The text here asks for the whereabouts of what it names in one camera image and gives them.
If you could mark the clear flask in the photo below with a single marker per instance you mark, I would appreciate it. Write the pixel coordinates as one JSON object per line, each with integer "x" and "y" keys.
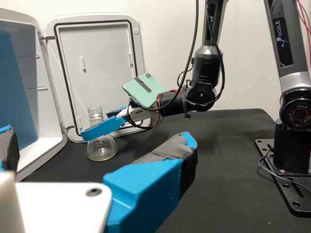
{"x": 100, "y": 149}

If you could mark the right wrist camera phone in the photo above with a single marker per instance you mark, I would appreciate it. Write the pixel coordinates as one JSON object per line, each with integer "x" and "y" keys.
{"x": 143, "y": 89}

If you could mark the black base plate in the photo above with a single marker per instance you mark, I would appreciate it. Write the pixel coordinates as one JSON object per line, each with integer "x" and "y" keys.
{"x": 279, "y": 179}

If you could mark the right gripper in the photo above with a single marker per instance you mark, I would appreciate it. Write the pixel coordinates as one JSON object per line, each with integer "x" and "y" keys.
{"x": 142, "y": 116}

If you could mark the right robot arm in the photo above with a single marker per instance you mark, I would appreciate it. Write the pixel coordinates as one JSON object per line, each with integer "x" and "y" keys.
{"x": 205, "y": 63}

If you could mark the white incubator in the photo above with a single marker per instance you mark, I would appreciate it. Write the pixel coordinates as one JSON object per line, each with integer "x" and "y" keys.
{"x": 48, "y": 102}

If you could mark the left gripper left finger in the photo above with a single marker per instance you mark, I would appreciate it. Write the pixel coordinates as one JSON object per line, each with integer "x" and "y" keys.
{"x": 8, "y": 150}

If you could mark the incubator door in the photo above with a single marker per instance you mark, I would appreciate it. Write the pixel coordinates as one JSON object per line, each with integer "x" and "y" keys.
{"x": 102, "y": 60}

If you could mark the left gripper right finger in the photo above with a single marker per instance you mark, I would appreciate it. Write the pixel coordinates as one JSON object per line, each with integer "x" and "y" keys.
{"x": 150, "y": 179}

